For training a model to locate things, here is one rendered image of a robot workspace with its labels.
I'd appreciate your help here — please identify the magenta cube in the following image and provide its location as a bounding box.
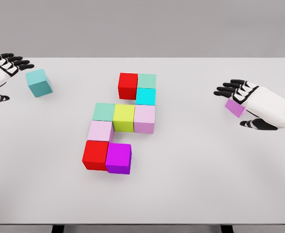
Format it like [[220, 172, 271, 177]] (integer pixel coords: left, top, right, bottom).
[[105, 142, 132, 175]]

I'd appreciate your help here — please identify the yellow-green cube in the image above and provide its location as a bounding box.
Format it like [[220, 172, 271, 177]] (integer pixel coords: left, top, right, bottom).
[[112, 104, 136, 133]]

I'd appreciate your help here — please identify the cyan cube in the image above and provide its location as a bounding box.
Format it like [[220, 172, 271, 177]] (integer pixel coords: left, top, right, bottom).
[[135, 87, 157, 106]]

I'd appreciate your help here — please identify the red cube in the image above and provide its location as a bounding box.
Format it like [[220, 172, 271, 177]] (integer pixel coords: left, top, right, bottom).
[[118, 72, 139, 100], [81, 140, 110, 171]]

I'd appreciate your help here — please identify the teal cube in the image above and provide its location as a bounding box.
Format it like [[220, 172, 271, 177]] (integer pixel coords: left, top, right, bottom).
[[25, 68, 53, 98]]

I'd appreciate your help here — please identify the violet cube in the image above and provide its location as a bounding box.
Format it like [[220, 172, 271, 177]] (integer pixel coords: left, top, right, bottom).
[[224, 97, 248, 119]]

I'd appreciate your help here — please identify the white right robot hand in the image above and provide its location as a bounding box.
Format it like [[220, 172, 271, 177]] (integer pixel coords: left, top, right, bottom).
[[213, 79, 285, 132]]

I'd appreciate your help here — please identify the pale pink cube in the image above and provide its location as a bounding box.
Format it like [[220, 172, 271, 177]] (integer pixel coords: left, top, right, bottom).
[[133, 104, 156, 134], [87, 120, 115, 142]]

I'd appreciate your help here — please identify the mint green cube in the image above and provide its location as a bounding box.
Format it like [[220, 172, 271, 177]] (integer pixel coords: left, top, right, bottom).
[[93, 102, 116, 122], [137, 73, 157, 90]]

